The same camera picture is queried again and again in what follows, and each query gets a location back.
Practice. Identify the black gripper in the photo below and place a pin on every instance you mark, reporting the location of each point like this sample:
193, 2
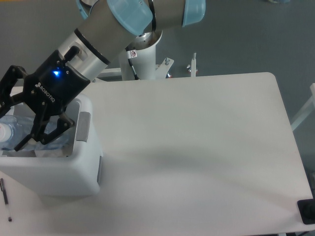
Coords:
49, 90

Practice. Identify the crushed clear plastic bottle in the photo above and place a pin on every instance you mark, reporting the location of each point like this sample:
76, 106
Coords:
13, 129

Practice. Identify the white paper wrapper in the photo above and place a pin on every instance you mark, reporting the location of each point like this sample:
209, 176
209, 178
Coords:
58, 153

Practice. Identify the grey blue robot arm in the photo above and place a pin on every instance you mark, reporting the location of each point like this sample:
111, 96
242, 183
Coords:
110, 27

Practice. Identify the white open trash can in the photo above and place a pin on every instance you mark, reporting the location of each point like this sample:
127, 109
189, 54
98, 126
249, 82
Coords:
75, 175

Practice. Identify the black pen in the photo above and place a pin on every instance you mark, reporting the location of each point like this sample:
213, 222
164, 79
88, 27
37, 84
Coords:
5, 197

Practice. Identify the black device at table edge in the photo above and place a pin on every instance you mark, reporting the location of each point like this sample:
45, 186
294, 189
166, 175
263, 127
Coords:
307, 211

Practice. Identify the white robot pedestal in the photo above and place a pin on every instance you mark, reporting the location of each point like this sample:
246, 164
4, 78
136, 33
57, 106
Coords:
138, 62

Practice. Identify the white clamp post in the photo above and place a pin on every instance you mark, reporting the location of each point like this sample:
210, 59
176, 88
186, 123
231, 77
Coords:
192, 67

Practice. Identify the white metal frame right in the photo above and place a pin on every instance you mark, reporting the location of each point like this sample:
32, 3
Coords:
304, 111

